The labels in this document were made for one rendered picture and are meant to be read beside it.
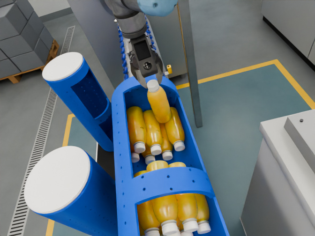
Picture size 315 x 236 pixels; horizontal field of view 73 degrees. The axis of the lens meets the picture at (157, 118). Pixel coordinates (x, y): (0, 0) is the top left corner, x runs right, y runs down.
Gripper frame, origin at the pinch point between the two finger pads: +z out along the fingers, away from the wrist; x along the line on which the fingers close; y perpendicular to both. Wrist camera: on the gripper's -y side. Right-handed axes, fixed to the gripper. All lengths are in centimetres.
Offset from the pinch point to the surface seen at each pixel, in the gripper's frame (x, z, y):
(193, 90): -26, 75, 65
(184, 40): -25, 30, 65
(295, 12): -155, 86, 141
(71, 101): 58, 41, 55
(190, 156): -5.6, 23.1, -17.7
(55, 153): 50, 21, 0
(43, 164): 54, 21, -4
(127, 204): 13.7, 3.8, -35.7
